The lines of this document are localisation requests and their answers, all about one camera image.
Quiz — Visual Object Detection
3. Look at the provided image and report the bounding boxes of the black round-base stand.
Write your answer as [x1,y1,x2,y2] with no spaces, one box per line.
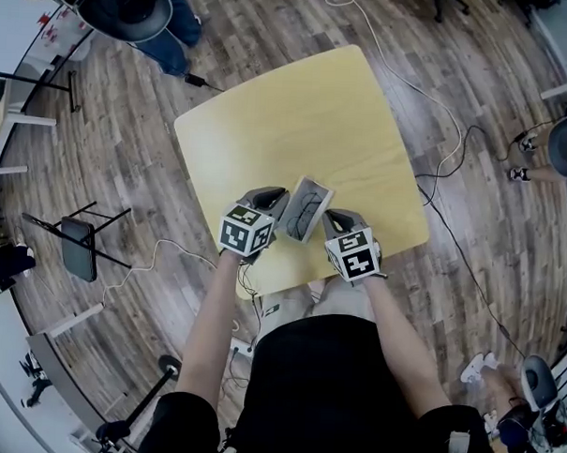
[95,351,183,452]

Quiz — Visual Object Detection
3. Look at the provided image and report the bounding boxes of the white power strip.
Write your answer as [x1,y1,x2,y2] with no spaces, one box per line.
[229,338,256,360]

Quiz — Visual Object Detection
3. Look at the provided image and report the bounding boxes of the thin metal round eyeglasses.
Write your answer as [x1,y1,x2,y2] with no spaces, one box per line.
[285,181,327,240]

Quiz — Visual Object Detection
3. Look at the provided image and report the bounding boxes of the black floor cable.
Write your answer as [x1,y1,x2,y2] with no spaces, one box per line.
[409,182,535,360]
[414,122,556,187]

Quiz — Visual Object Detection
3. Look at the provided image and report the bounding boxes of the black folding chair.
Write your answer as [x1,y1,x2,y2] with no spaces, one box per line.
[19,198,135,285]

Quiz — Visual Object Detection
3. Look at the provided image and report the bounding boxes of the black power adapter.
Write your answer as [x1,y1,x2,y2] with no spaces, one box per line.
[184,73,225,94]

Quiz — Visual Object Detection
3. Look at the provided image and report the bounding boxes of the small white box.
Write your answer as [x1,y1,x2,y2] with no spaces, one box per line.
[276,174,337,246]

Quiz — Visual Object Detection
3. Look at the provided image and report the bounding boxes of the wooden desk with white legs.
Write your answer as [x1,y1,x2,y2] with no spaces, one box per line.
[0,79,61,180]

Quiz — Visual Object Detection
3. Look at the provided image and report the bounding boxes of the person's right forearm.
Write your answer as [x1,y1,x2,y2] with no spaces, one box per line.
[358,278,455,419]

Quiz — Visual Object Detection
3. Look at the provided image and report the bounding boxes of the white floor cable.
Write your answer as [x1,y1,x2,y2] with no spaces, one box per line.
[101,235,218,311]
[317,0,469,181]

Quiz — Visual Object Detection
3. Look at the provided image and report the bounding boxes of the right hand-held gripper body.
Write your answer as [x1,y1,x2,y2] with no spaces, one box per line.
[322,224,384,284]

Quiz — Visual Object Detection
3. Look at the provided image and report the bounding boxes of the person's left forearm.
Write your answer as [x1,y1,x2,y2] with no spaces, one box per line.
[174,249,246,411]

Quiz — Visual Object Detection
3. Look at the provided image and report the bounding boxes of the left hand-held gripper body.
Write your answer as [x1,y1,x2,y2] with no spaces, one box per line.
[216,196,280,267]

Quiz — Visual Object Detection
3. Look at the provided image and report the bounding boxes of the person's black shirt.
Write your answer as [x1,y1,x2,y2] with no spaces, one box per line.
[137,306,500,453]

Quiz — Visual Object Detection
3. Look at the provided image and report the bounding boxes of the grey table with white leg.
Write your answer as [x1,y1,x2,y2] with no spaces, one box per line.
[20,298,136,443]

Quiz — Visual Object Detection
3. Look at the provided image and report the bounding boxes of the person's beige shorts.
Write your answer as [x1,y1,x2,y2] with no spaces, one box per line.
[254,278,380,348]

